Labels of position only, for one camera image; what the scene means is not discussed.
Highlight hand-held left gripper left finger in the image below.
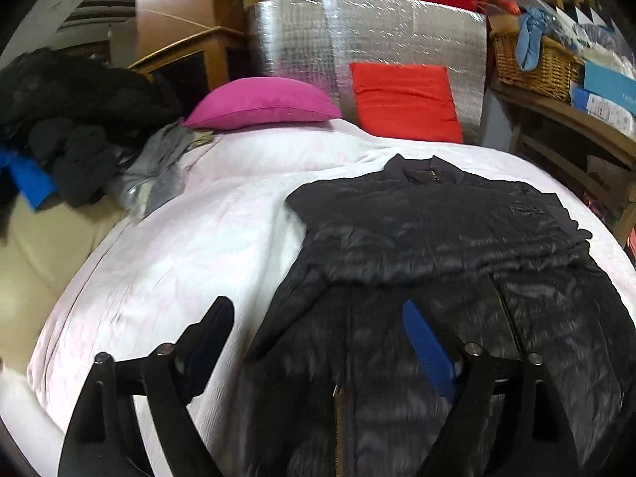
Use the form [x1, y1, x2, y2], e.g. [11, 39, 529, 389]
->
[57, 295, 235, 477]

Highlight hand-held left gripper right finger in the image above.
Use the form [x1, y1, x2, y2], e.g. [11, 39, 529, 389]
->
[401, 299, 580, 477]

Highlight black quilted jacket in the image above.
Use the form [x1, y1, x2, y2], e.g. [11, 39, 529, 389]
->
[233, 155, 636, 477]

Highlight white bed blanket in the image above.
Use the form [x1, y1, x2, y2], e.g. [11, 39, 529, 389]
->
[27, 116, 636, 477]

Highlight beige sofa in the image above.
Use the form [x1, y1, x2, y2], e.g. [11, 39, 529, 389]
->
[0, 194, 130, 373]

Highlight grey garment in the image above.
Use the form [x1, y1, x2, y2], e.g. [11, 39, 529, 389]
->
[116, 122, 214, 222]

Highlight blue garment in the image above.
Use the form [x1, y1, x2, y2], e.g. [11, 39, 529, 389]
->
[0, 149, 55, 212]

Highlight pink pillow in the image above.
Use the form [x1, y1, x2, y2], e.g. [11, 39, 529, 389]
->
[183, 78, 343, 131]

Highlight red pillow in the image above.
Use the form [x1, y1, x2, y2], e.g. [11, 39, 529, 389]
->
[349, 62, 464, 145]

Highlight wooden table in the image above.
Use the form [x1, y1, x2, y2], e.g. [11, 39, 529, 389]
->
[489, 79, 636, 249]

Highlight pile of black coats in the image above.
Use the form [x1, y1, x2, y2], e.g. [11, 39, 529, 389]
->
[0, 47, 182, 209]

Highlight white printed box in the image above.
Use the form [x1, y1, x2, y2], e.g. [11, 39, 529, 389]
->
[571, 84, 636, 135]

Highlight wicker basket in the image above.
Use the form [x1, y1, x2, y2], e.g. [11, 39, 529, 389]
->
[489, 30, 587, 103]

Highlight blue cloth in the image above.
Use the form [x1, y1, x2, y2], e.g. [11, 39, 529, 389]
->
[514, 7, 555, 73]

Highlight light blue box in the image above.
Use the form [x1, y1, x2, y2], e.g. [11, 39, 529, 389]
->
[581, 60, 636, 110]

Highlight silver foil insulation panel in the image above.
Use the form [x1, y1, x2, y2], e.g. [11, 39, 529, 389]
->
[246, 0, 489, 142]

